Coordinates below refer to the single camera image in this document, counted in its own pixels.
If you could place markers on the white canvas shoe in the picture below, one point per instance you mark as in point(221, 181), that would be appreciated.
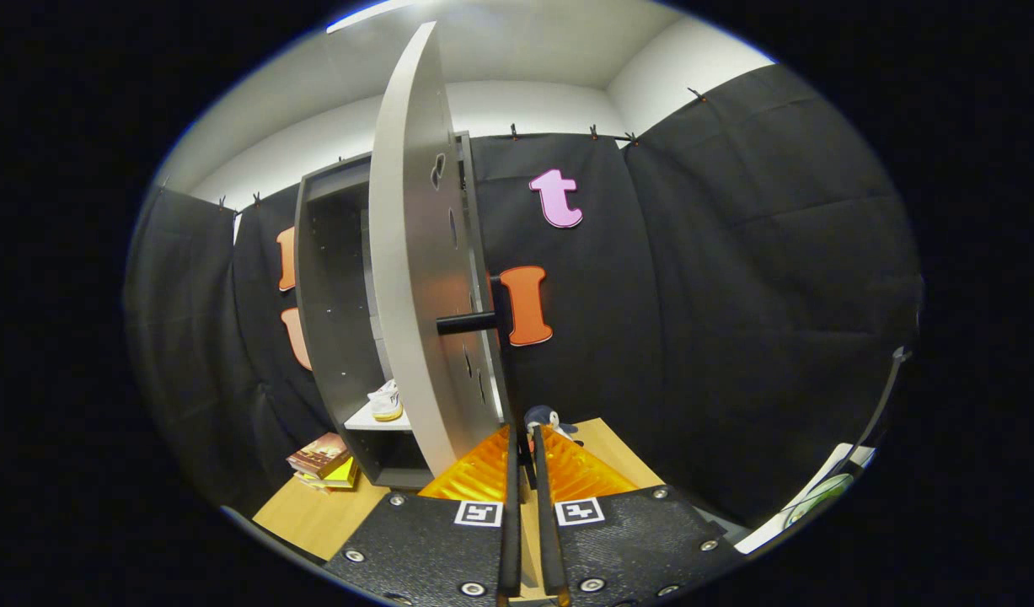
point(387, 403)

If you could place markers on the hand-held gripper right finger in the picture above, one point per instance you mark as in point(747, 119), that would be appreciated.
point(546, 523)

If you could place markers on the white panel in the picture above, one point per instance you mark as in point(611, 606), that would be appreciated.
point(807, 506)

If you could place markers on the large ceiling light panel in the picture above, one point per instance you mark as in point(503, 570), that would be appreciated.
point(369, 15)

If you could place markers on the brown book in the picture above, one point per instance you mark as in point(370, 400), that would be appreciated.
point(318, 453)

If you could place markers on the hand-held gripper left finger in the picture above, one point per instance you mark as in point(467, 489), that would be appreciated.
point(511, 523)

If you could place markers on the grey shoe cabinet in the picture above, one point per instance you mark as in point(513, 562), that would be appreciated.
point(335, 320)

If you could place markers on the black backdrop cloth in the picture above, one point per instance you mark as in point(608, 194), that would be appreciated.
point(736, 295)

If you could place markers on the yellow book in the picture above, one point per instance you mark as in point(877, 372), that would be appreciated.
point(341, 474)

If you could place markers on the blue white plush toy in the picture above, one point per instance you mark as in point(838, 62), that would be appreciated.
point(543, 416)

